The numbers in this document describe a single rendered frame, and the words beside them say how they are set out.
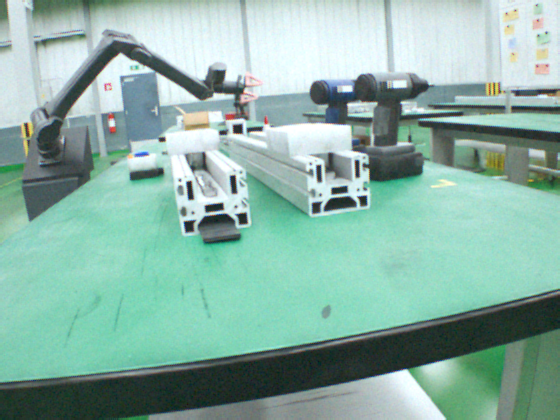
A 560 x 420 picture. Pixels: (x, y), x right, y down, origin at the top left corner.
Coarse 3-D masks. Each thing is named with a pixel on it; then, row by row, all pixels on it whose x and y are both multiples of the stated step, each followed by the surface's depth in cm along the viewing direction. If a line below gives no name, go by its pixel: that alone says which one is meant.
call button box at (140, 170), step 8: (128, 160) 118; (136, 160) 118; (144, 160) 119; (152, 160) 120; (128, 168) 119; (136, 168) 119; (144, 168) 119; (152, 168) 120; (160, 168) 124; (136, 176) 119; (144, 176) 120; (152, 176) 120
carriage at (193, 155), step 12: (180, 132) 103; (192, 132) 93; (204, 132) 91; (216, 132) 91; (168, 144) 89; (180, 144) 90; (192, 144) 90; (204, 144) 91; (216, 144) 92; (192, 156) 92
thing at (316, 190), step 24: (240, 144) 124; (264, 144) 95; (264, 168) 97; (288, 168) 74; (312, 168) 65; (336, 168) 72; (360, 168) 66; (288, 192) 76; (312, 192) 67; (336, 192) 68; (360, 192) 67; (312, 216) 66
